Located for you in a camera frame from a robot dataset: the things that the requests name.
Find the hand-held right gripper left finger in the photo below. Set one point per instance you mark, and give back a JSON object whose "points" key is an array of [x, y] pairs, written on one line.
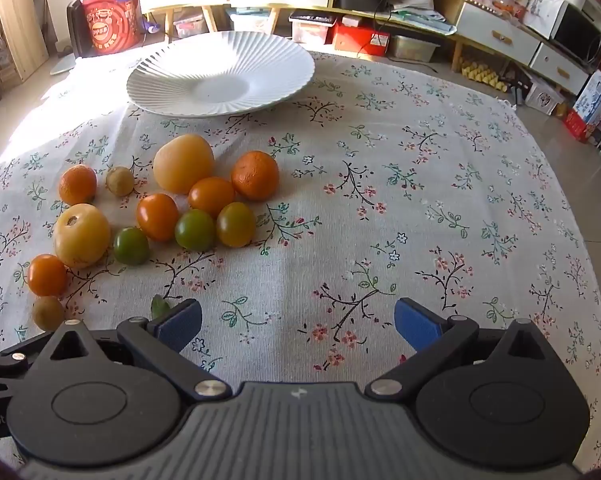
{"points": [[180, 325]]}

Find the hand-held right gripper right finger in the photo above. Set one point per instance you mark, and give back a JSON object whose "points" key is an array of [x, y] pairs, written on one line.
{"points": [[415, 325]]}

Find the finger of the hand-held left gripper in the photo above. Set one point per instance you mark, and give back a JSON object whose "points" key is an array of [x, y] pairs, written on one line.
{"points": [[0, 370]]}

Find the small brown kiwi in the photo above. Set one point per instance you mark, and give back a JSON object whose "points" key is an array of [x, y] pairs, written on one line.
{"points": [[48, 313], [119, 181]]}

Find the green tomato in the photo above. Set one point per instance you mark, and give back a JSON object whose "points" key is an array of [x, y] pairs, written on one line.
{"points": [[131, 245], [195, 230]]}

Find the orange tomato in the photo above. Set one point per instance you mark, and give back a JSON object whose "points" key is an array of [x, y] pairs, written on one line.
{"points": [[47, 275], [157, 217], [211, 196]]}

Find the green-orange tomato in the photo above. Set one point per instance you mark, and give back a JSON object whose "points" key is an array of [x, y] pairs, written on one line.
{"points": [[236, 224]]}

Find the yellow pear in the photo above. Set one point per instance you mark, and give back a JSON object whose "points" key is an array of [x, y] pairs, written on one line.
{"points": [[82, 235], [183, 162]]}

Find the mandarin orange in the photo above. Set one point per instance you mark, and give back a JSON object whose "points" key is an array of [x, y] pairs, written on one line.
{"points": [[78, 185], [255, 175]]}

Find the white ribbed plate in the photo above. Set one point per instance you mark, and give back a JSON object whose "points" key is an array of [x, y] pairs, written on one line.
{"points": [[220, 75]]}

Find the egg carton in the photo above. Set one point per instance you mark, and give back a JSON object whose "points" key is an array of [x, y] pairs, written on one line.
{"points": [[480, 74]]}

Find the white patterned box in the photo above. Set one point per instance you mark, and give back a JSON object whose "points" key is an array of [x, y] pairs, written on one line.
{"points": [[545, 95]]}

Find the clear storage box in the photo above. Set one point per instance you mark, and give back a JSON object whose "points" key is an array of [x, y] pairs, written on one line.
{"points": [[413, 47], [250, 20], [190, 25]]}

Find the blue and white carton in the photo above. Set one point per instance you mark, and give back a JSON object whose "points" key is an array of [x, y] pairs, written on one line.
{"points": [[597, 100]]}

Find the red box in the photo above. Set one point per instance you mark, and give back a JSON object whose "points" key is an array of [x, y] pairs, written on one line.
{"points": [[360, 37]]}

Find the red drum bucket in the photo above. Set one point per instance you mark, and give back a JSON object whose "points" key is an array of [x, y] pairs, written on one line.
{"points": [[108, 25]]}

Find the pile of papers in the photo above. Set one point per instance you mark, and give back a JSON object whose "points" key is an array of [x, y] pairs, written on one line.
{"points": [[420, 15]]}

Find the black panel on white base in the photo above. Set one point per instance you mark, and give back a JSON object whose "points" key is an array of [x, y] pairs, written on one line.
{"points": [[76, 27]]}

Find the black-lid storage box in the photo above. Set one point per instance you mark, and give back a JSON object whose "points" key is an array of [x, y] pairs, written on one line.
{"points": [[310, 25]]}

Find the wooden cabinet with shelves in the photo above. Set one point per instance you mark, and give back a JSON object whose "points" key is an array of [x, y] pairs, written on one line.
{"points": [[445, 7]]}

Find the microwave oven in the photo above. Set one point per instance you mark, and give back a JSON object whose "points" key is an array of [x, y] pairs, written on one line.
{"points": [[580, 30]]}

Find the wooden board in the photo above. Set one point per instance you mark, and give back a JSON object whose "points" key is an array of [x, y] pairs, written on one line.
{"points": [[20, 25]]}

